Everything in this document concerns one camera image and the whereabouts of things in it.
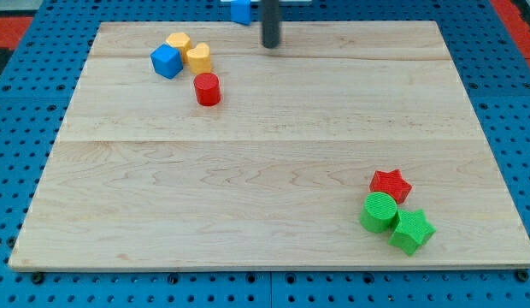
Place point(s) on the blue block at top edge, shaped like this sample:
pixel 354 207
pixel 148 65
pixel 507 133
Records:
pixel 240 12

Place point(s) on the yellow hexagon block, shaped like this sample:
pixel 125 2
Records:
pixel 181 42

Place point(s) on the yellow heart block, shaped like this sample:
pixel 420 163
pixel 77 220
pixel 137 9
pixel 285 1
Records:
pixel 199 59

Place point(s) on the red star block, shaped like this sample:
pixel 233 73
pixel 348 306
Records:
pixel 391 183

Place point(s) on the green cylinder block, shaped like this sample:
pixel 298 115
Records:
pixel 378 211

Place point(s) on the green star block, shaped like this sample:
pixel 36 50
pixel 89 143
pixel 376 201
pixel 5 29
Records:
pixel 410 231

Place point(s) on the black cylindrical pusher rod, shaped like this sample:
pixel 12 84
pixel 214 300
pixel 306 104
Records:
pixel 270 23

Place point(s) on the wooden board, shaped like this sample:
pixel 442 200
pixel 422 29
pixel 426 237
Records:
pixel 142 178

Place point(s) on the red cylinder block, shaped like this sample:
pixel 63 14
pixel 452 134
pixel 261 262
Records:
pixel 207 89

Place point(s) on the blue cube block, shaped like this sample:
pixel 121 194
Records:
pixel 166 61

